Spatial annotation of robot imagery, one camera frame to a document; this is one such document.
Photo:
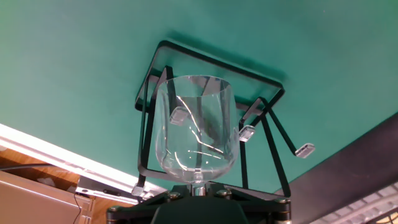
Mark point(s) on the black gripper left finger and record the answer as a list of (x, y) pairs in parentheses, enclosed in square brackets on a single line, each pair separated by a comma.
[(136, 213)]

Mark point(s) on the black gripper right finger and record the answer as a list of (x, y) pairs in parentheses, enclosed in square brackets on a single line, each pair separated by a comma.
[(267, 211)]

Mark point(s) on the clear wine glass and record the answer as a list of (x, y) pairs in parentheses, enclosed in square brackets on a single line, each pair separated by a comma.
[(196, 140)]

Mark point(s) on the black metal cup rack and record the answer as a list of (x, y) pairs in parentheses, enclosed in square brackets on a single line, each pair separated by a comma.
[(275, 155)]

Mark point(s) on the black rubber mat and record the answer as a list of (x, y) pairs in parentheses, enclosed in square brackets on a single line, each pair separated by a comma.
[(342, 174)]

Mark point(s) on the beige box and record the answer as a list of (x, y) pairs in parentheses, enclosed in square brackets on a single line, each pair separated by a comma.
[(37, 202)]

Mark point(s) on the green table mat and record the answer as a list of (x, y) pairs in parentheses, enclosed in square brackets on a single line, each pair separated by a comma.
[(62, 62)]

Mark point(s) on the aluminium profile table rail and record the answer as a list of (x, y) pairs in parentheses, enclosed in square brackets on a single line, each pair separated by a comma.
[(62, 160)]

